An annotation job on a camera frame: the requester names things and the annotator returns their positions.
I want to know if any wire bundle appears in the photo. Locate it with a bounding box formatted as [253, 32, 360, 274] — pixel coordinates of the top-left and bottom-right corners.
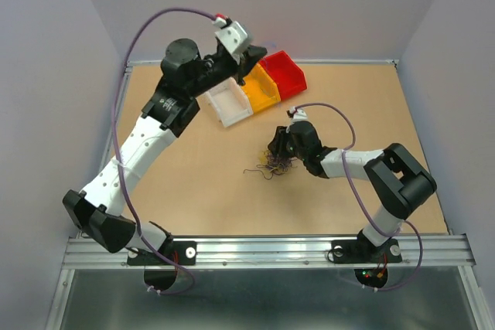
[243, 148, 299, 181]

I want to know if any yellow plastic bin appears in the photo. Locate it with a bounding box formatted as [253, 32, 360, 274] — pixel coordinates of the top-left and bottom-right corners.
[241, 63, 281, 114]

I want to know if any white plastic bin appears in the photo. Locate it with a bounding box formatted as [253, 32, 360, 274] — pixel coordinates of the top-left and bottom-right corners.
[205, 77, 253, 128]

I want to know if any red plastic bin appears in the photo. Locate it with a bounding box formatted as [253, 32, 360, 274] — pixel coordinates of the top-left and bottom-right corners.
[260, 50, 307, 101]

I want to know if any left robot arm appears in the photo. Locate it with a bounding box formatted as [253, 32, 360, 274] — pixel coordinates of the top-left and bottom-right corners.
[63, 38, 267, 264]

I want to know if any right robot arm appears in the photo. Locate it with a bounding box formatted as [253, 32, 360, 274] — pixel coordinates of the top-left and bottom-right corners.
[268, 121, 437, 263]

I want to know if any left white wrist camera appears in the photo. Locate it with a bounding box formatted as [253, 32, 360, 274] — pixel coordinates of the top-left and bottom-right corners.
[213, 16, 253, 56]

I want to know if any aluminium back rail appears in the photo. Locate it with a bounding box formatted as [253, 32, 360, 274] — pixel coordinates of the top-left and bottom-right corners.
[127, 59, 399, 68]

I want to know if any aluminium rail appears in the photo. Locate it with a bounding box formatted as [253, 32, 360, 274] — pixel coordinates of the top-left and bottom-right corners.
[62, 234, 476, 270]
[127, 59, 399, 68]
[79, 66, 132, 237]

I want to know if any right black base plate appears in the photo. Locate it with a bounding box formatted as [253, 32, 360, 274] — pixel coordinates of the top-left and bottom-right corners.
[326, 239, 402, 264]

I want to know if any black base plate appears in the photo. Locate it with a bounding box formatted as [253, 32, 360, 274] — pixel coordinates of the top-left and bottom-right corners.
[326, 239, 402, 264]
[127, 240, 197, 267]

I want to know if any aluminium left side rail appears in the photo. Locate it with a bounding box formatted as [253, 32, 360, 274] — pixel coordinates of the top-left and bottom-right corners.
[79, 66, 132, 237]

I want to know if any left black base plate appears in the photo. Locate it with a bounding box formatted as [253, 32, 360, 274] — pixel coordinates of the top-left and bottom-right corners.
[127, 240, 197, 267]

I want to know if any aluminium front rail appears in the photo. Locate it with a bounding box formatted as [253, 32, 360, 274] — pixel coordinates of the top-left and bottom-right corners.
[62, 234, 476, 270]

